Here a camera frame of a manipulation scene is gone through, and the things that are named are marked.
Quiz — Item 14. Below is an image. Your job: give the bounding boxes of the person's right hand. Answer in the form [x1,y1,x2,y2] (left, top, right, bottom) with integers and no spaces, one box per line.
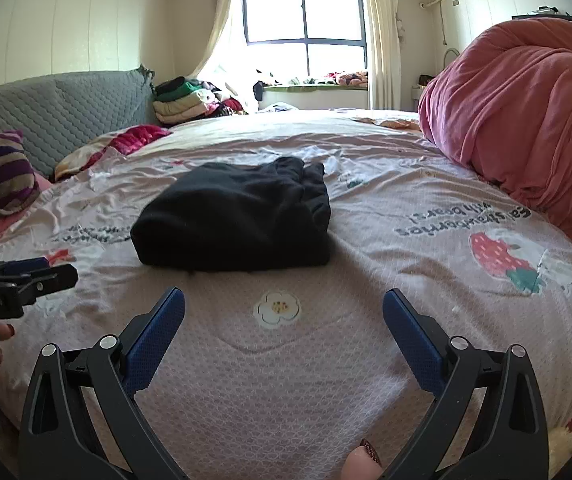
[342,437,385,480]

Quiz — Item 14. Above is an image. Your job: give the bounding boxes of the floral patterned cloth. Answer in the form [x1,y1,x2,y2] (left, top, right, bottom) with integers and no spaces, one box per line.
[356,115,423,132]

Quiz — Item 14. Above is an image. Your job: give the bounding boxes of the stack of folded clothes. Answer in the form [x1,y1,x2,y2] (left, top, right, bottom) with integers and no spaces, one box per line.
[152,76,213,127]

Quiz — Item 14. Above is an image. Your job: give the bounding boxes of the green windowsill mat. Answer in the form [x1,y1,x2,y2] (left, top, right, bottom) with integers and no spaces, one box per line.
[263,84,369,93]

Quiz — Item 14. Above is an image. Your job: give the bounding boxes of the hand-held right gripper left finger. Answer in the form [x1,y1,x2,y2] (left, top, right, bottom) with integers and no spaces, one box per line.
[18,287,187,480]

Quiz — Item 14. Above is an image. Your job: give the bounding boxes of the jumbled colourful clothes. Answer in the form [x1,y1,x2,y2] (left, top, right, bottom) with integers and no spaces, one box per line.
[206,80,245,119]

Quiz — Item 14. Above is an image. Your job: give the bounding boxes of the black sweater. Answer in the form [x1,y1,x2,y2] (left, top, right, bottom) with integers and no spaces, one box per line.
[130,156,331,274]

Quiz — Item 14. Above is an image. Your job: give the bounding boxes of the purple striped pillow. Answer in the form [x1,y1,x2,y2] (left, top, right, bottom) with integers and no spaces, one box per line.
[0,130,42,222]

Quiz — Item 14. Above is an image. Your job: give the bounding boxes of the cream curtain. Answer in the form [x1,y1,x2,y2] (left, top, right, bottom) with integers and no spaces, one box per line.
[360,0,407,111]
[190,0,245,82]

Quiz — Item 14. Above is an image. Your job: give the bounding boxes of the clothes on windowsill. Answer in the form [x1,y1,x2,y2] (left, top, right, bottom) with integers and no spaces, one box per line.
[291,70,369,89]

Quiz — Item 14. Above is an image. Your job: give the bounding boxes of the dark framed window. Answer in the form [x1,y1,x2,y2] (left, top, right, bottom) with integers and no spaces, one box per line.
[240,0,369,79]

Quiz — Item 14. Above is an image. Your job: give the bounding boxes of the red floral cloth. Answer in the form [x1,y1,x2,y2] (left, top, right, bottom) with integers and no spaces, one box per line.
[54,125,173,184]

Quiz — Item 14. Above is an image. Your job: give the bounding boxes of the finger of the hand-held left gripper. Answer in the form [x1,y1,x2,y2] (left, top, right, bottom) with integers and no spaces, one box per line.
[0,256,50,277]
[0,264,79,307]

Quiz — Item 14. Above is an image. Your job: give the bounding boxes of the grey quilted headboard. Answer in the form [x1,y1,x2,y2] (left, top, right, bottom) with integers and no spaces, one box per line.
[0,67,160,179]

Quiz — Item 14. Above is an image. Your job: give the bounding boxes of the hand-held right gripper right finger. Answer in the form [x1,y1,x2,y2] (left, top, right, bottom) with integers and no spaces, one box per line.
[382,288,549,480]

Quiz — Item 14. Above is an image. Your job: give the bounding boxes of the person's left hand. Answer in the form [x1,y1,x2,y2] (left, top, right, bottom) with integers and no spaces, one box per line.
[0,322,16,369]

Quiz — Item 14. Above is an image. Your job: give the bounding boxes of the white desk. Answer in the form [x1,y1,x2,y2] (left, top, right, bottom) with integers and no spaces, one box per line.
[411,82,430,111]

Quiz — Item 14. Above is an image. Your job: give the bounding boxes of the pink duvet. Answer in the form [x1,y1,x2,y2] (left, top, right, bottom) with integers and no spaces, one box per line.
[417,19,572,252]

